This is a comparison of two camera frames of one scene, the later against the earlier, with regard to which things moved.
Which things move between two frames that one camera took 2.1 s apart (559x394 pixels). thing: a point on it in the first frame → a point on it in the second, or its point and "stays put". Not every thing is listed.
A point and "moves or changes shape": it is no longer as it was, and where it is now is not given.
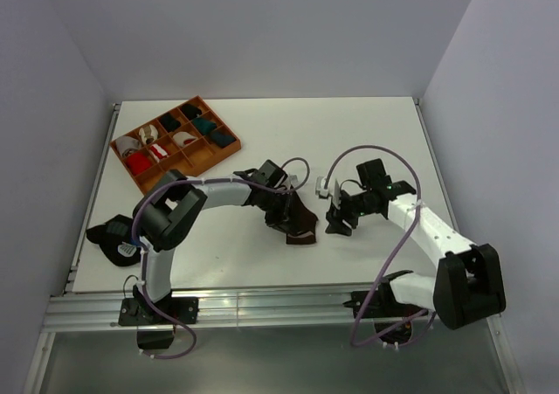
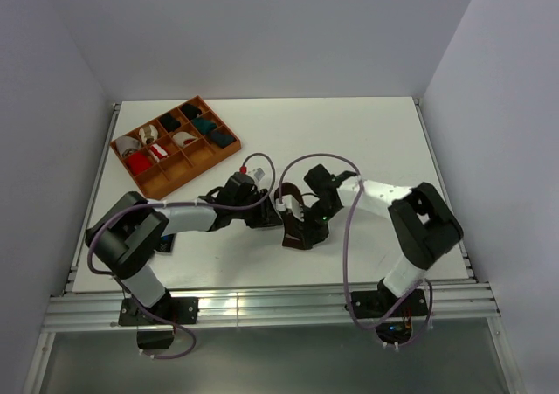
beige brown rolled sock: x=148 y=134 stays put
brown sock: x=303 y=220 moves or changes shape
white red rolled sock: x=182 y=138 stays put
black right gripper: x=334 y=217 → x=319 y=234
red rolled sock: x=137 y=162 stays put
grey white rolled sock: x=127 y=144 stays put
